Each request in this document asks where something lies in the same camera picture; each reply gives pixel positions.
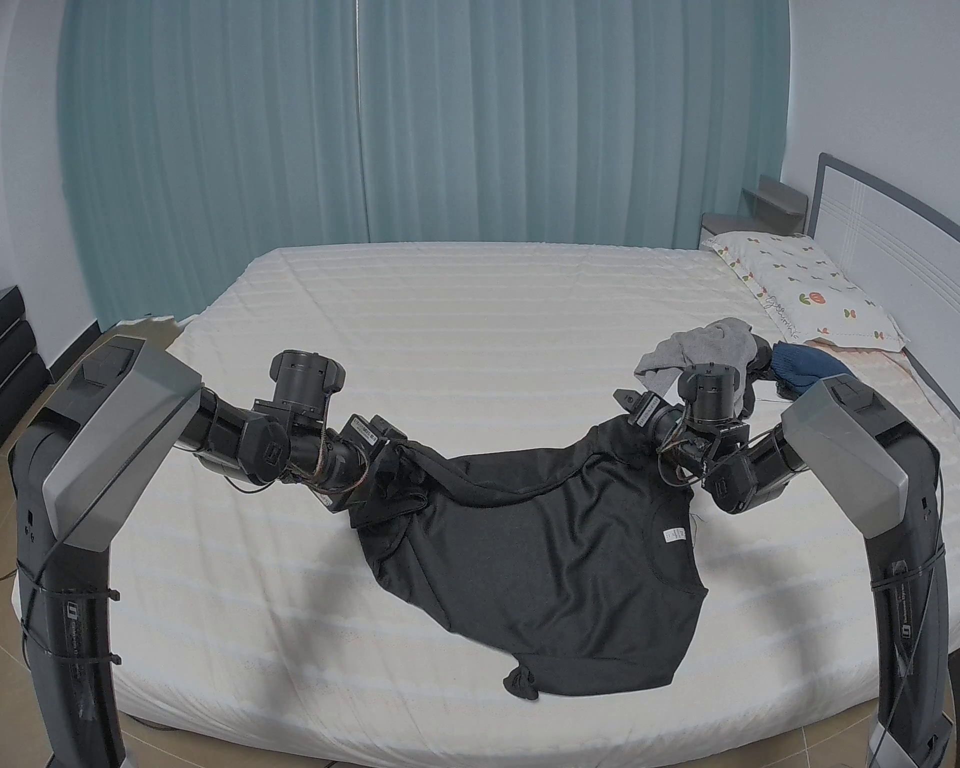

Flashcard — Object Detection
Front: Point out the white printed pillow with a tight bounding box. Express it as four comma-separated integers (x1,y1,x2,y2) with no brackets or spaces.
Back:
708,231,910,352

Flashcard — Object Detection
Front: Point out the grey bedside table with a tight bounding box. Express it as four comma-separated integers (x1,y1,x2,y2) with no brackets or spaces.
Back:
699,174,810,249

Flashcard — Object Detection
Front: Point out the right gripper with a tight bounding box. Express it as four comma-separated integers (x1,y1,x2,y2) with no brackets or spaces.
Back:
628,388,684,445

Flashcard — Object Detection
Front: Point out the blue-green curtain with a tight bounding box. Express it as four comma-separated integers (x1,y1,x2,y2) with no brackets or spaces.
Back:
358,0,792,249
56,0,365,331

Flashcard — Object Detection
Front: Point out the pile of clothes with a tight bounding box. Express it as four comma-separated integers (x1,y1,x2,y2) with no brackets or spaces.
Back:
633,317,856,417

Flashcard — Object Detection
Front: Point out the black T-shirt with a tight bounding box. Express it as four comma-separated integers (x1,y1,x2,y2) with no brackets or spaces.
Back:
348,416,710,702

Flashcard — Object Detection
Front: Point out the bed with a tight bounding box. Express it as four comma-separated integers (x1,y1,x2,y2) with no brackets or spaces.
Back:
97,152,960,736

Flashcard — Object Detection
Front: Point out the black chest of drawers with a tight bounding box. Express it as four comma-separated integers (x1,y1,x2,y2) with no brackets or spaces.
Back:
0,283,48,432

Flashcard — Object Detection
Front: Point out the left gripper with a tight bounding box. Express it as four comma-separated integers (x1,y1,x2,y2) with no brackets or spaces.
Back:
322,414,421,528

